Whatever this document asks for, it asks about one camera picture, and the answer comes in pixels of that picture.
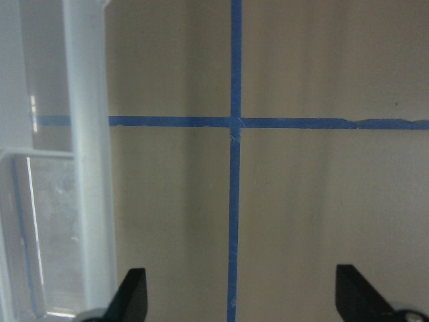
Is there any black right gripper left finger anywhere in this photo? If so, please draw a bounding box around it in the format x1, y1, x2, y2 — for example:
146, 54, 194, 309
101, 268, 147, 322

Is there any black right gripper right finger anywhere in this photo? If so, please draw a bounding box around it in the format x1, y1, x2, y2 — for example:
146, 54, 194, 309
334, 264, 395, 322

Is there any clear ribbed box lid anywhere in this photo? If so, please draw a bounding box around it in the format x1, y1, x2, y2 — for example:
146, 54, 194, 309
1, 1, 117, 321

